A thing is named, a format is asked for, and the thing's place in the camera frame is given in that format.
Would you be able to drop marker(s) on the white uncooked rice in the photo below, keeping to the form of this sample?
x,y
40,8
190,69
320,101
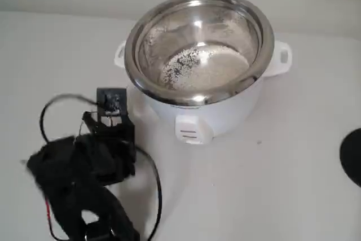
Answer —
x,y
220,69

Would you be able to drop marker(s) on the white rice cooker housing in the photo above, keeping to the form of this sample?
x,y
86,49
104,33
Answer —
x,y
225,119

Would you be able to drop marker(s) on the stainless steel inner pot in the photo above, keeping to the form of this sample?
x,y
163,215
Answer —
x,y
158,40

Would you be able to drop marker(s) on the black round object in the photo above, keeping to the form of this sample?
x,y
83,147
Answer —
x,y
352,159

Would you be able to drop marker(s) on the black camera board mount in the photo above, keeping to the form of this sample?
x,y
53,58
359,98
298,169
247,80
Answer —
x,y
111,100

